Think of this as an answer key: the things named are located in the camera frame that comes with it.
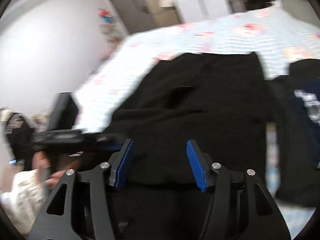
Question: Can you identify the black zip jacket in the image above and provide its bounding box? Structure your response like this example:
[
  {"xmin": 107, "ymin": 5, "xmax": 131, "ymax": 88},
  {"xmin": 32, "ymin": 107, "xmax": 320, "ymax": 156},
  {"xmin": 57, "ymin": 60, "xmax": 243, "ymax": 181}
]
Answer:
[{"xmin": 106, "ymin": 53, "xmax": 271, "ymax": 239}]

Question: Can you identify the person left hand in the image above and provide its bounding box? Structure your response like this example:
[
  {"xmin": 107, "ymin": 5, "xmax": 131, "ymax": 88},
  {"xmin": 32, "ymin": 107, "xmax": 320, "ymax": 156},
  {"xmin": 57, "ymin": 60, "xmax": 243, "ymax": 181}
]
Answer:
[{"xmin": 32, "ymin": 151, "xmax": 80, "ymax": 190}]

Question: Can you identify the navy black garment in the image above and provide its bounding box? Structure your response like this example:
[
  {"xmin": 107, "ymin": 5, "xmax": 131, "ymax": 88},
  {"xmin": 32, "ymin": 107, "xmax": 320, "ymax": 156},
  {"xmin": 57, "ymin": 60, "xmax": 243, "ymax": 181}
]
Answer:
[{"xmin": 268, "ymin": 59, "xmax": 319, "ymax": 207}]

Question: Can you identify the grey door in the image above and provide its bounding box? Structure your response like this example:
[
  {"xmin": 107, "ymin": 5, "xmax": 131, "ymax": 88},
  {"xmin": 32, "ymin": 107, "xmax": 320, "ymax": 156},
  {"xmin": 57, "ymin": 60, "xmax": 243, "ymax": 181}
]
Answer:
[{"xmin": 110, "ymin": 0, "xmax": 157, "ymax": 34}]

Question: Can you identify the checkered floral bed sheet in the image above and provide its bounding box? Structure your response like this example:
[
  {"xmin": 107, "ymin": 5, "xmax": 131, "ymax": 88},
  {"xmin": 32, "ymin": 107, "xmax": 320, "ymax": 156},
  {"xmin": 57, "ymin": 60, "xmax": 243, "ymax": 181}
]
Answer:
[{"xmin": 72, "ymin": 4, "xmax": 320, "ymax": 238}]

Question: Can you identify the white wall shelf rack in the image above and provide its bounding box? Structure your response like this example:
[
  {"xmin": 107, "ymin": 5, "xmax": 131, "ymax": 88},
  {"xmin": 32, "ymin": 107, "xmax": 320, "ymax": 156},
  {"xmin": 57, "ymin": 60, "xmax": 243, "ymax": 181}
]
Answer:
[{"xmin": 98, "ymin": 9, "xmax": 124, "ymax": 48}]

